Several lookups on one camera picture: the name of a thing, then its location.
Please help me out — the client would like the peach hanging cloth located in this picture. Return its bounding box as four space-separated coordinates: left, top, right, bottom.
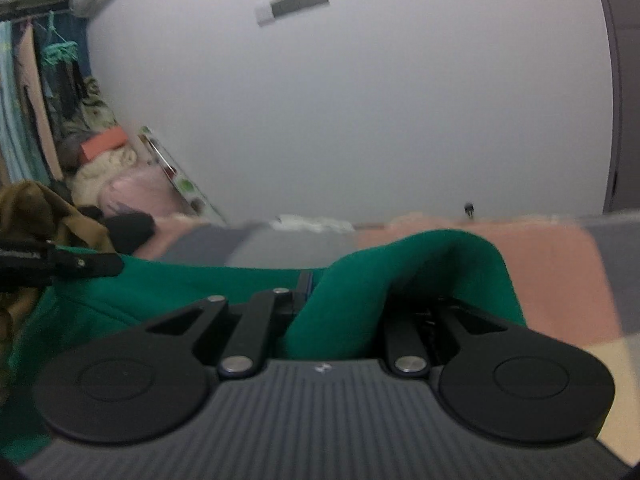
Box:
15 25 63 181

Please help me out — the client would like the striped patterned cloth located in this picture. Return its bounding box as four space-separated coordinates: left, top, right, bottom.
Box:
79 76 121 133

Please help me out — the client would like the teal clothes hanger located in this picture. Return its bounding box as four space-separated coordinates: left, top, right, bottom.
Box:
40 10 79 69

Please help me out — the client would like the green jacket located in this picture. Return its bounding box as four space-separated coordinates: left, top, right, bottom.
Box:
0 229 528 466

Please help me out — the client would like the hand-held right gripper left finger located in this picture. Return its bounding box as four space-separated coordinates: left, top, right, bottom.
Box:
145 272 313 378

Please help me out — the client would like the pink pillow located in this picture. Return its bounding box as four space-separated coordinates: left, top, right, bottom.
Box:
97 167 187 218

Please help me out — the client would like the black cloth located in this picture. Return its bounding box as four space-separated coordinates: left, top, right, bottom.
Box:
77 205 156 256

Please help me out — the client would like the orange box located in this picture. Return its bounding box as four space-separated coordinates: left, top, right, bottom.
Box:
80 127 128 163

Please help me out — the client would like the brown garment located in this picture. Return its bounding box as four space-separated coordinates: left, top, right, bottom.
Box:
0 180 118 406

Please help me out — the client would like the cream fluffy plush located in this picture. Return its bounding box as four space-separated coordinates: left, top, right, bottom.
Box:
72 147 138 203

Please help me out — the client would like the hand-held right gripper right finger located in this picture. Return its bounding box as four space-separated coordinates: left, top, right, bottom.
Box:
382 297 526 378

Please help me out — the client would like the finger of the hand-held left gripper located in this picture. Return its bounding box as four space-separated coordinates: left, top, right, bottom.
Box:
47 246 124 279

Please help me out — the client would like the colour-block blanket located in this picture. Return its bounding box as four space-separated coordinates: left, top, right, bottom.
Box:
150 212 640 466

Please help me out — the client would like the grey wall panel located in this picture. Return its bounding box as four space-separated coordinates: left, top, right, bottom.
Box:
255 0 330 26

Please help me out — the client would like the grey door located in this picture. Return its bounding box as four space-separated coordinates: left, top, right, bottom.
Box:
592 0 640 216

